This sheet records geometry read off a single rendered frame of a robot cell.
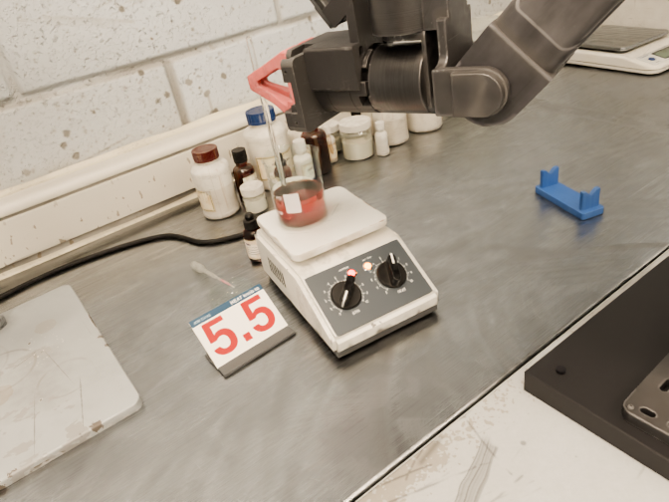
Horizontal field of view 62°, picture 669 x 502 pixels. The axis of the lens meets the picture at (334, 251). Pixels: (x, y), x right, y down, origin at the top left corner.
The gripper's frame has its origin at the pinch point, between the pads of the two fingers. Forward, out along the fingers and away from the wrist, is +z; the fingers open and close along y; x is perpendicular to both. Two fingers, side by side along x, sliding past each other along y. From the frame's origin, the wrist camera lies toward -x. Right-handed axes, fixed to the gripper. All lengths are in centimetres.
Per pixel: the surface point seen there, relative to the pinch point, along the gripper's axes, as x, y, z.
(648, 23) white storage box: 22, -111, -20
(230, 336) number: 23.2, 13.1, 0.7
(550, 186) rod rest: 24.8, -30.7, -20.3
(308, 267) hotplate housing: 18.3, 5.1, -5.3
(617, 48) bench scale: 21, -89, -18
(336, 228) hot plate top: 16.5, -0.3, -5.8
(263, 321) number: 23.5, 9.5, -0.8
